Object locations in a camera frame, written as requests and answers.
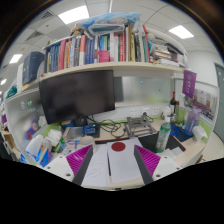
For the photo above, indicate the purple water bottle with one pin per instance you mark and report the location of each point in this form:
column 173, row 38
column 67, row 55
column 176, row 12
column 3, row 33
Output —
column 192, row 120

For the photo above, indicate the stack of papers on shelf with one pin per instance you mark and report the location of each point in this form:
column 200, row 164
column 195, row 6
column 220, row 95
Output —
column 165, row 53

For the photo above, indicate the tissue box with tissues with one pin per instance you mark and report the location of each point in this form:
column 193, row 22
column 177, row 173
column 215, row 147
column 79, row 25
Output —
column 39, row 149

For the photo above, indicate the white tissue pack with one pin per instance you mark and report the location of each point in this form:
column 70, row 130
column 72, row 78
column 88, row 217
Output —
column 199, row 134

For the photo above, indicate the dark blue box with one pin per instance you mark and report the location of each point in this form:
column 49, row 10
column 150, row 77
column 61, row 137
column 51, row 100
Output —
column 31, row 66

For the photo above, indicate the blue patterned bag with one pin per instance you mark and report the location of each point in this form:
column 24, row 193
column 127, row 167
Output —
column 106, row 23

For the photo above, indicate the metal laptop stand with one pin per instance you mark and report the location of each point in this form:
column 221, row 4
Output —
column 136, row 127

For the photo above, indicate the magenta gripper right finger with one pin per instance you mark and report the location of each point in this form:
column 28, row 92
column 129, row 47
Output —
column 147, row 162

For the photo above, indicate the row of colourful books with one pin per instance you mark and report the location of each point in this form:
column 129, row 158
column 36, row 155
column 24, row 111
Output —
column 101, row 43

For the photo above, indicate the blue small device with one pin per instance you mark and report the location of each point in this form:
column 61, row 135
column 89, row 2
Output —
column 91, row 130

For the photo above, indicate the dark wine bottle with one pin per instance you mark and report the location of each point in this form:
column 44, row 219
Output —
column 173, row 103

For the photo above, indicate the black computer monitor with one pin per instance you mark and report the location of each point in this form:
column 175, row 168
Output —
column 76, row 95

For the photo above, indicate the white wooden shelf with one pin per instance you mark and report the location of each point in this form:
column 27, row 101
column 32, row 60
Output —
column 135, row 66

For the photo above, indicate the green plastic water bottle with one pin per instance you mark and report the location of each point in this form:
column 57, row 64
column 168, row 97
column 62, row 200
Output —
column 163, row 135

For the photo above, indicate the red round coaster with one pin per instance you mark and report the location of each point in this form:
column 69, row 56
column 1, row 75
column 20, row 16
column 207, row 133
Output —
column 118, row 146

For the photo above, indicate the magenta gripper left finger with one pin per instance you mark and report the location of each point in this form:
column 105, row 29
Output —
column 79, row 162

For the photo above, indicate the white paper sheet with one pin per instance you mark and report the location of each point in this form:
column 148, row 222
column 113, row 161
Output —
column 123, row 165

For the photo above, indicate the purple hanging banner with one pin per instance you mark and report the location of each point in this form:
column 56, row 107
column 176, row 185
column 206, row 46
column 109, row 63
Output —
column 189, row 83

